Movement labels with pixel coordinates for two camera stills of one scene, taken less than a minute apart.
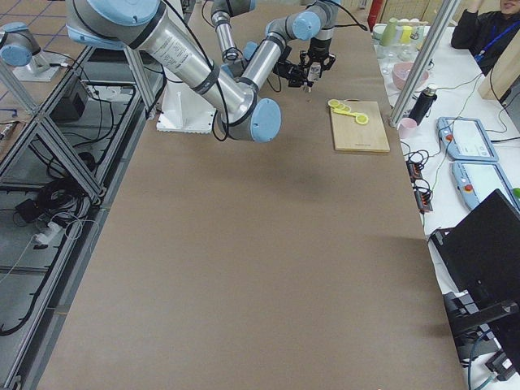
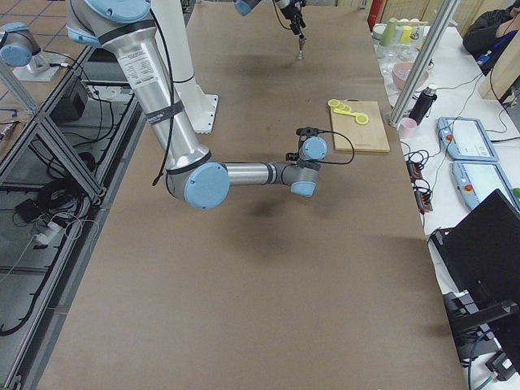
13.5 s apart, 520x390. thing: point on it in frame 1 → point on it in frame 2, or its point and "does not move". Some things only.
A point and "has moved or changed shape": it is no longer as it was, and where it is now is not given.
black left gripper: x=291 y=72 → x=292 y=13
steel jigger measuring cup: x=306 y=87 has moved or changed shape
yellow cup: x=405 y=34 does not move
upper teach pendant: x=465 y=139 does not move
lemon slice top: x=334 y=102 does not move
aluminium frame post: x=424 y=62 does not move
